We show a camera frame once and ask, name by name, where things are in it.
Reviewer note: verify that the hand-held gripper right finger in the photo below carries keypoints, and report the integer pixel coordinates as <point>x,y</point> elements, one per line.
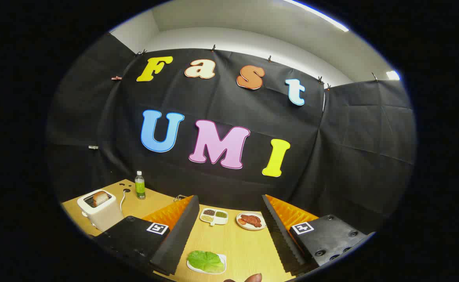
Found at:
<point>280,235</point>

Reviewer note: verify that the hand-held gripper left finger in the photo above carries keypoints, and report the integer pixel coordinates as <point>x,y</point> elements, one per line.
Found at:
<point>178,235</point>

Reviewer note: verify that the green lettuce leaf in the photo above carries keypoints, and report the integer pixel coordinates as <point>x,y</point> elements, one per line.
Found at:
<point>205,261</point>

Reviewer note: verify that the bread slice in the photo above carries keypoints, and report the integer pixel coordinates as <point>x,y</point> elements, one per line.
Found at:
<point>100,198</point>

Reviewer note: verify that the white round meat plate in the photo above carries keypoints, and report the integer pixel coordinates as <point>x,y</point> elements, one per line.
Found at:
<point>258,227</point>

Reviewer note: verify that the red meat slices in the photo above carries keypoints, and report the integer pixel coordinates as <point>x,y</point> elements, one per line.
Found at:
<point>251,220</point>

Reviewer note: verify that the white divided bean dish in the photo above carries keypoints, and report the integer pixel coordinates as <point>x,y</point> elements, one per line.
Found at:
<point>213,218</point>

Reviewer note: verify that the white square plate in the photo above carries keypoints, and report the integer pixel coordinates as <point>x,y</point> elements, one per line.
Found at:
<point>222,260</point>

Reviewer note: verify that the green label plastic bottle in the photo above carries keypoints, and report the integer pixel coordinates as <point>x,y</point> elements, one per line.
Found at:
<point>140,188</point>

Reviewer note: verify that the white toaster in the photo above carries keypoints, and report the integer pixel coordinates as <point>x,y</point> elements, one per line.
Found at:
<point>104,217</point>

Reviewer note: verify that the black backdrop cloth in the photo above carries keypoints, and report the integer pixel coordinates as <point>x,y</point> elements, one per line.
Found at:
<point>221,102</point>

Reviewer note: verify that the small ceiling light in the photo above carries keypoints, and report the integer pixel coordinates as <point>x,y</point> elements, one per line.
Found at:
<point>392,75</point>

